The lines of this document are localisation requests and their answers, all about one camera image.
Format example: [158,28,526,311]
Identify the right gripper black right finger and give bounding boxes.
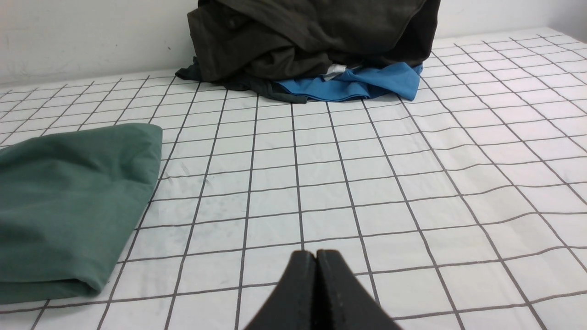
[315,249,400,330]

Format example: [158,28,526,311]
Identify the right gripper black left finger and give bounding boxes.
[247,251,316,330]

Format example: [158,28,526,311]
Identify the green long sleeve shirt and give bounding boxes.
[0,123,163,304]

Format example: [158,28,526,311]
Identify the blue garment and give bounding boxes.
[277,63,423,102]

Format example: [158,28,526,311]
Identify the dark brown crumpled garment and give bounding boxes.
[176,0,440,102]

